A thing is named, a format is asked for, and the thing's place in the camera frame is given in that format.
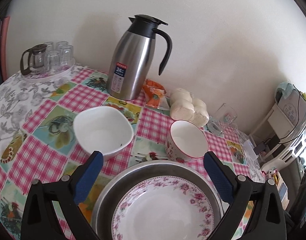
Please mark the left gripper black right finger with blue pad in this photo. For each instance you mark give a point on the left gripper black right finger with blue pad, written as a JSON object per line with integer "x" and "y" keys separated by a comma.
{"x": 267, "y": 219}

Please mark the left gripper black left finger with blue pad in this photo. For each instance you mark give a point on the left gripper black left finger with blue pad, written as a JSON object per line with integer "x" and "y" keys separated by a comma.
{"x": 39, "y": 219}

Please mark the floral rimmed white plate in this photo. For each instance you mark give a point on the floral rimmed white plate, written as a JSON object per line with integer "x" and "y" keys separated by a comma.
{"x": 163, "y": 207}

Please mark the large steel basin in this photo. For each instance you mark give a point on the large steel basin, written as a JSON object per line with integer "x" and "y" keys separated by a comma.
{"x": 116, "y": 188}

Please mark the red rimmed floral bowl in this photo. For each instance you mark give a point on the red rimmed floral bowl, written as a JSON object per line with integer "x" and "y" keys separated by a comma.
{"x": 185, "y": 142}

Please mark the white square bowl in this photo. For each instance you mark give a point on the white square bowl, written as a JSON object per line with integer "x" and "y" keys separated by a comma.
{"x": 103, "y": 129}

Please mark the smartphone on table edge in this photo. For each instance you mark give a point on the smartphone on table edge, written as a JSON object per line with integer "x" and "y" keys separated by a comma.
{"x": 283, "y": 192}

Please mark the colourful candy packet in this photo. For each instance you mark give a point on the colourful candy packet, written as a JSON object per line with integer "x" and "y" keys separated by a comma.
{"x": 274, "y": 175}

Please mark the white power adapter box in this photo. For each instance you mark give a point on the white power adapter box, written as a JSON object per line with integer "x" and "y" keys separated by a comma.
{"x": 249, "y": 150}

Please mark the checkered floral tablecloth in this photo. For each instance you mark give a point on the checkered floral tablecloth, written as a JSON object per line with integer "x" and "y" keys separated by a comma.
{"x": 37, "y": 140}

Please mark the white shelf rack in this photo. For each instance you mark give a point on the white shelf rack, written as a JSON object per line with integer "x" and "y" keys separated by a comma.
{"x": 281, "y": 136}

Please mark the clear glass mug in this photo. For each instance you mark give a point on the clear glass mug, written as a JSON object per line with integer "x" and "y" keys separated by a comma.
{"x": 222, "y": 122}

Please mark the bag of white buns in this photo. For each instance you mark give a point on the bag of white buns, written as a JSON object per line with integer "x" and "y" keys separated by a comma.
{"x": 185, "y": 106}

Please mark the tray of drinking glasses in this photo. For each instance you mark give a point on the tray of drinking glasses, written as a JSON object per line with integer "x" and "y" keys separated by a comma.
{"x": 58, "y": 62}

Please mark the orange snack packet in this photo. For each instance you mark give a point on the orange snack packet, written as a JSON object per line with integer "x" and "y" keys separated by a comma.
{"x": 155, "y": 95}

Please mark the stainless steel thermos jug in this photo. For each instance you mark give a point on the stainless steel thermos jug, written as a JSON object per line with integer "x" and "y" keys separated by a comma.
{"x": 133, "y": 56}

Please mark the glass teapot black handle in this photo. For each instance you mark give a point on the glass teapot black handle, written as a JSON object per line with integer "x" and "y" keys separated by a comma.
{"x": 35, "y": 60}

